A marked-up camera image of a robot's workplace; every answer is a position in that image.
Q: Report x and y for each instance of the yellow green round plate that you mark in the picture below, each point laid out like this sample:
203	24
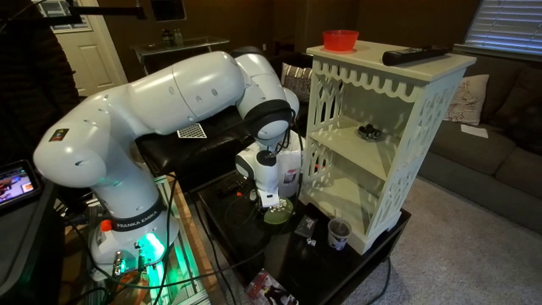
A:
279	214

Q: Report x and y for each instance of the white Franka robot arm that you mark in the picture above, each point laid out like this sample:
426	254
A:
169	95

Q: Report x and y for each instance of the white lattice wooden shelf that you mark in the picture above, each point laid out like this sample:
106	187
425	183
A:
360	149

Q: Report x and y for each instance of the translucent white plastic jug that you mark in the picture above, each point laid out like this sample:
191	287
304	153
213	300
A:
291	170

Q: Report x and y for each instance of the patterned throw pillow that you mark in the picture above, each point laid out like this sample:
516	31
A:
294	78

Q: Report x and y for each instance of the clear plastic zip bag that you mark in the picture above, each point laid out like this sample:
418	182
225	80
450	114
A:
306	226

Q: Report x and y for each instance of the small dark object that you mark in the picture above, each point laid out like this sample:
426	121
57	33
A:
369	132

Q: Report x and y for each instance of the small printed cup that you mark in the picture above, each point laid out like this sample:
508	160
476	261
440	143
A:
338	234

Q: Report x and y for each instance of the red plastic bowl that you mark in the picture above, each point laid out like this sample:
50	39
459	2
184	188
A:
340	41

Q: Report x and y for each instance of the DVD case with dark figure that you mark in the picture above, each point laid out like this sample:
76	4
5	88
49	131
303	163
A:
267	290

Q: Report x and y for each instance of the dark glass desk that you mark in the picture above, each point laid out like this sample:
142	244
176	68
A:
179	44

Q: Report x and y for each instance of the black remote control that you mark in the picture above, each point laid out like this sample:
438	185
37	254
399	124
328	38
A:
406	56

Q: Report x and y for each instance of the orange capped bottle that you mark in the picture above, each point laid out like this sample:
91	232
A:
106	238

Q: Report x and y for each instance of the white panel door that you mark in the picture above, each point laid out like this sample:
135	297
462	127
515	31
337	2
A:
89	61

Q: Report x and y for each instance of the white paper note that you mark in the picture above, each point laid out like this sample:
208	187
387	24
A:
474	131

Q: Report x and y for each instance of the light patterned pillow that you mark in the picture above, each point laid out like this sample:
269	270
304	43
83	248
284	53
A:
467	99

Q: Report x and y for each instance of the dark grey couch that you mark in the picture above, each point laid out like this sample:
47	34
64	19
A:
484	163

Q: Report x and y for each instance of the dark patterned pillow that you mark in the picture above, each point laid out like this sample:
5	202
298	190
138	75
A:
518	107

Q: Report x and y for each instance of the tablet with lit screen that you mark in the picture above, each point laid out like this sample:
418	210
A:
15	185

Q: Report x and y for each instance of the white window blinds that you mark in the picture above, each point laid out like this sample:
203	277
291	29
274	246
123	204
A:
504	26

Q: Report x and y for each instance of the wooden robot mount stand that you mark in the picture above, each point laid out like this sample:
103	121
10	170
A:
188	265

